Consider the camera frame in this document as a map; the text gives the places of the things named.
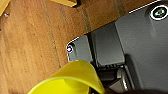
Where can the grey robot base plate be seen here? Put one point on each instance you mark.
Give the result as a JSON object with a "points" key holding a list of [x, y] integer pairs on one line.
{"points": [[140, 50]]}

